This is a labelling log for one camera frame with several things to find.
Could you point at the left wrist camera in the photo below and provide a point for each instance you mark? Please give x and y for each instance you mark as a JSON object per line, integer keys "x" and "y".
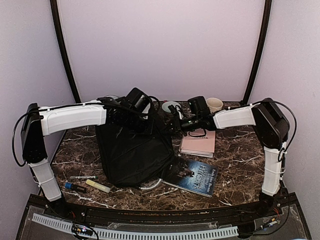
{"x": 137, "y": 98}

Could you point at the white slotted cable duct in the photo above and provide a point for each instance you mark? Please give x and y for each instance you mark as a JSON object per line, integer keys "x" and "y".
{"x": 135, "y": 232}

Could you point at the small circuit board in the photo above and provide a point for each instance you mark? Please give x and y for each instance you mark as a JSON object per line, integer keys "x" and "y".
{"x": 80, "y": 229}

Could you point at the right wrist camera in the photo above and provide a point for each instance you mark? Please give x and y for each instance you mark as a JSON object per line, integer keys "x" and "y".
{"x": 198, "y": 106}

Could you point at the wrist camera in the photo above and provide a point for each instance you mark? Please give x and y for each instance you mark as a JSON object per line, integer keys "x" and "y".
{"x": 137, "y": 98}
{"x": 198, "y": 106}

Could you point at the yellow highlighter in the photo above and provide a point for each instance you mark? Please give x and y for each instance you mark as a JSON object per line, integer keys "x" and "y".
{"x": 98, "y": 186}

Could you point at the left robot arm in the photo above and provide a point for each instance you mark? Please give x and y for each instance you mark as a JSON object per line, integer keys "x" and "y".
{"x": 39, "y": 122}

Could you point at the right black frame post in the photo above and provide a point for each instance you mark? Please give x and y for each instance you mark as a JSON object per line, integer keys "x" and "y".
{"x": 259, "y": 51}

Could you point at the cream floral mug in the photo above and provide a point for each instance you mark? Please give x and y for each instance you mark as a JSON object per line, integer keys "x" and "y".
{"x": 214, "y": 104}

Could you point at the clear green-capped pen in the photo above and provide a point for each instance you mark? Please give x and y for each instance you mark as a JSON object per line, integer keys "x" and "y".
{"x": 93, "y": 177}

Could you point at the celadon bowl centre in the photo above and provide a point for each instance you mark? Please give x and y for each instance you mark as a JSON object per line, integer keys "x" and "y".
{"x": 166, "y": 104}

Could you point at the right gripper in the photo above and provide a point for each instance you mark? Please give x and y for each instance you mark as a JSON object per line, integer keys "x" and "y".
{"x": 174, "y": 123}

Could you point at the blue and black marker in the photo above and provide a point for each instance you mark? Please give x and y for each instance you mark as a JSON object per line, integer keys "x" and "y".
{"x": 75, "y": 187}

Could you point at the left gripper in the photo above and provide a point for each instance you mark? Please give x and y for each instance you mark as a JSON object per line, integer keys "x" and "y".
{"x": 148, "y": 130}

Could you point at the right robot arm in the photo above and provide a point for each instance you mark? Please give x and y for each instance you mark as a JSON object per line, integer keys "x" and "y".
{"x": 271, "y": 127}

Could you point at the black front rail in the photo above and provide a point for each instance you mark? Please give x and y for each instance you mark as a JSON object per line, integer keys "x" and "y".
{"x": 239, "y": 214}

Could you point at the black frame post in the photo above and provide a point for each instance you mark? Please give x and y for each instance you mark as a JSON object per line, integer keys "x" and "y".
{"x": 259, "y": 51}
{"x": 63, "y": 50}

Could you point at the dark blue book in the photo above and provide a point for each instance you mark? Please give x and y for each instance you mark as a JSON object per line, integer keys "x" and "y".
{"x": 191, "y": 175}

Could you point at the pink book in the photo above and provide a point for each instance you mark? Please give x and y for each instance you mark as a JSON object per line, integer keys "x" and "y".
{"x": 199, "y": 142}

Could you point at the black student bag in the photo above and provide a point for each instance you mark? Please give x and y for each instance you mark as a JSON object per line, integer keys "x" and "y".
{"x": 129, "y": 159}

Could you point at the left black frame post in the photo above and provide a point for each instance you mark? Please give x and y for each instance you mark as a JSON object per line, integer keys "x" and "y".
{"x": 63, "y": 50}

